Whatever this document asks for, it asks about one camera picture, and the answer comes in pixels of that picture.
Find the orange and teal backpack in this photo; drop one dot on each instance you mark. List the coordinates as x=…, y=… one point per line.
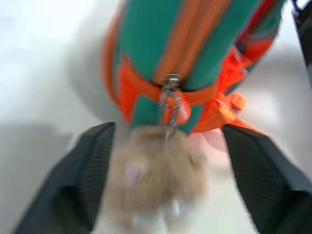
x=151, y=41

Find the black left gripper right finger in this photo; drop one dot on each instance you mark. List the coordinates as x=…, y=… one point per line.
x=268, y=180

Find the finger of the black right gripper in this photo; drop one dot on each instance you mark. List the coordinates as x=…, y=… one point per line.
x=306, y=36

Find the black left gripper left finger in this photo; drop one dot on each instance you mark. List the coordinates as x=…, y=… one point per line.
x=73, y=180

